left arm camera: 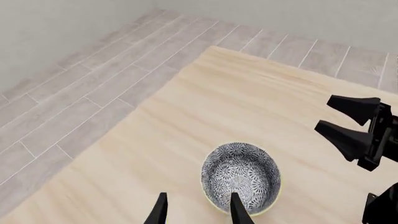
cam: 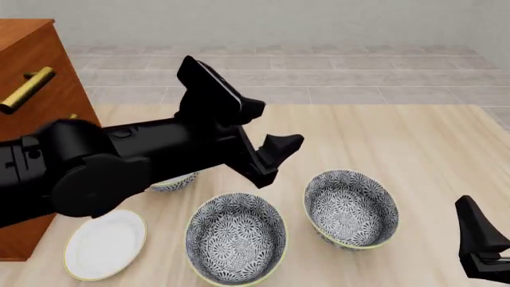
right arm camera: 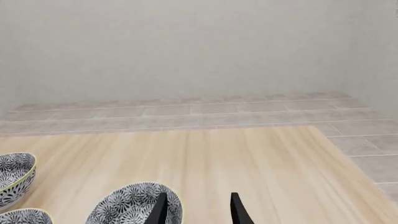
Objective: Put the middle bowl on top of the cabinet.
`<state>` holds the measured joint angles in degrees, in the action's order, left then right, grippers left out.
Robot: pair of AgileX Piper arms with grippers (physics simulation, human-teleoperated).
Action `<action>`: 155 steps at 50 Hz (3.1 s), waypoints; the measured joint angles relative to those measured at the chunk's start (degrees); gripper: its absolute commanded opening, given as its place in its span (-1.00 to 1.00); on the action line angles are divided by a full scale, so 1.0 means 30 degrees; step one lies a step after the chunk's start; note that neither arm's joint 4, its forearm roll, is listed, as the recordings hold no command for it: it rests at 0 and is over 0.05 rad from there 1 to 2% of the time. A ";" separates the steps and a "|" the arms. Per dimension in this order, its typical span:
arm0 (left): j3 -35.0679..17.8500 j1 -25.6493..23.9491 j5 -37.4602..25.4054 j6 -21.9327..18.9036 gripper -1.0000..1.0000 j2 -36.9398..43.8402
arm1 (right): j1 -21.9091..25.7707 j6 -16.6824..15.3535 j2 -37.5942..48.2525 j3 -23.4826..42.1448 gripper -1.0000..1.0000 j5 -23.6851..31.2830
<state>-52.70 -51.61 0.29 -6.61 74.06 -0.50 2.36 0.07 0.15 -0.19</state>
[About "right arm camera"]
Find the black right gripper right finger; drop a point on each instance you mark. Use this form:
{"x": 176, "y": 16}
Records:
{"x": 239, "y": 210}

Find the black white patterned bowl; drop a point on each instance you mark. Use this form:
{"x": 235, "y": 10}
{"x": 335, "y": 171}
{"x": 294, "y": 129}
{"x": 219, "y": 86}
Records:
{"x": 15, "y": 177}
{"x": 124, "y": 205}
{"x": 25, "y": 217}

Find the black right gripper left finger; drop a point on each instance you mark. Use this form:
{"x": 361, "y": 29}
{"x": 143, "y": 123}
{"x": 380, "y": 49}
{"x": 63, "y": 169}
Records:
{"x": 159, "y": 211}

